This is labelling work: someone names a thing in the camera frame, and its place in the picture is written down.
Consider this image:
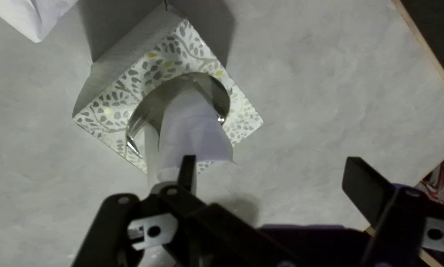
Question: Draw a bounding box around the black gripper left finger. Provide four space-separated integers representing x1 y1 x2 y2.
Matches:
72 154 302 267

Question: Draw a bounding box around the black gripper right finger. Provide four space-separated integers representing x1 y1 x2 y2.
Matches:
341 156 444 267

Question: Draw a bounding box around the white pulled tissue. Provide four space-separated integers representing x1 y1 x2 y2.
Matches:
145 87 237 185

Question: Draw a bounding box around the cube tissue box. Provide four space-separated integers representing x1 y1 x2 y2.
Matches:
72 4 265 176

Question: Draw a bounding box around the crumpled white tissue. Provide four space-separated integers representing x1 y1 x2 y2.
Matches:
0 0 79 44

